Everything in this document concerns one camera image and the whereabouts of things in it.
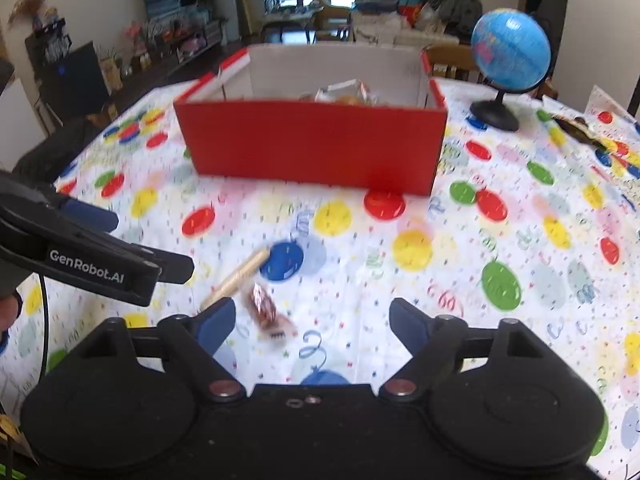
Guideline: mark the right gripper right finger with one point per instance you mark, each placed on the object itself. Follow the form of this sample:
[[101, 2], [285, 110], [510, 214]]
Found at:
[[434, 344]]

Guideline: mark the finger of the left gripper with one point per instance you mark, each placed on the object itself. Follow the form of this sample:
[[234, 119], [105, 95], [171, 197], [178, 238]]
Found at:
[[91, 217], [160, 266]]

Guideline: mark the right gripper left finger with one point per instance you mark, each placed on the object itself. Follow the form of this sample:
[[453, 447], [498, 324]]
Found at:
[[192, 341]]

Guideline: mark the beige sausage stick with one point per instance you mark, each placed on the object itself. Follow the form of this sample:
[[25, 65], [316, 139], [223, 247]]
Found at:
[[237, 277]]

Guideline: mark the clear brown pastry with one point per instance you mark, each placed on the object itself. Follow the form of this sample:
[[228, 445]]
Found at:
[[270, 322]]

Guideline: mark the white green snack packet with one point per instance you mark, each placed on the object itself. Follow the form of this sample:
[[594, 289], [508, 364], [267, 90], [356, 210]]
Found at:
[[349, 92]]

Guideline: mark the person left hand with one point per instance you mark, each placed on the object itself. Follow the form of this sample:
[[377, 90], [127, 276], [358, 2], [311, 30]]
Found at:
[[10, 310]]

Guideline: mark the balloon pattern tablecloth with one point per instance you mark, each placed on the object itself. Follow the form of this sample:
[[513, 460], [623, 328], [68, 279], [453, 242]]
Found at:
[[529, 225]]

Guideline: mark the tv cabinet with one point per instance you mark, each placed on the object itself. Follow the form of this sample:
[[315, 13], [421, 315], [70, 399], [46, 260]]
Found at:
[[173, 60]]

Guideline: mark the red cardboard box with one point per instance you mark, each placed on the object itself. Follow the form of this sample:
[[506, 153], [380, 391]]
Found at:
[[256, 117]]

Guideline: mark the dark wrapper on table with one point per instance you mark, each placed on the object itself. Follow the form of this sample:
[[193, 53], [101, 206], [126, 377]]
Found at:
[[579, 132]]

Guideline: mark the coffee table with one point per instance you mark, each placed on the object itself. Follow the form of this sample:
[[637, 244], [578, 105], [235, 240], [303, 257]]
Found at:
[[284, 19]]

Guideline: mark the blue desk globe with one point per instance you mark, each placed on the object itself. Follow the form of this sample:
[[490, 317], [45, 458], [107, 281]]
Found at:
[[513, 53]]

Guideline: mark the sofa with cream cover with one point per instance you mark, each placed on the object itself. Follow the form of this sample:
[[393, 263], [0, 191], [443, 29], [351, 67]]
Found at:
[[391, 29]]

